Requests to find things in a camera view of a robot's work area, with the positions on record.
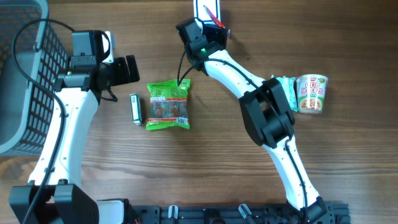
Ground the bright green snack bag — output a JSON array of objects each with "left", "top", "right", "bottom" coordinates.
[{"left": 146, "top": 79, "right": 190, "bottom": 131}]

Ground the green carton with barcode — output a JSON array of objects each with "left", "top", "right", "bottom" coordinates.
[{"left": 130, "top": 93, "right": 142, "bottom": 126}]

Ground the red and white sachet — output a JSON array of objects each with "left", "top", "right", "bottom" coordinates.
[{"left": 203, "top": 5, "right": 226, "bottom": 29}]

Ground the grey plastic lattice basket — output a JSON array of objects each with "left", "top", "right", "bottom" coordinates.
[{"left": 1, "top": 1, "right": 68, "bottom": 156}]

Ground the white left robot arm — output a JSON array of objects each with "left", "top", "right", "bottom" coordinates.
[{"left": 9, "top": 30, "right": 141, "bottom": 223}]

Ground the white barcode scanner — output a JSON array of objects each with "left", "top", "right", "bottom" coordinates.
[{"left": 193, "top": 0, "right": 221, "bottom": 22}]

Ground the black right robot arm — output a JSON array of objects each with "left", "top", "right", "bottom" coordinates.
[{"left": 175, "top": 17, "right": 326, "bottom": 223}]

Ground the cup noodles cup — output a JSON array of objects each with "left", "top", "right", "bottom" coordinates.
[{"left": 296, "top": 74, "right": 328, "bottom": 114}]

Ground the light green snack packet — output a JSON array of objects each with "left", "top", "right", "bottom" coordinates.
[{"left": 276, "top": 76, "right": 299, "bottom": 112}]

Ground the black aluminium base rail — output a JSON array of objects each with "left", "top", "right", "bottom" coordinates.
[{"left": 124, "top": 203, "right": 351, "bottom": 224}]

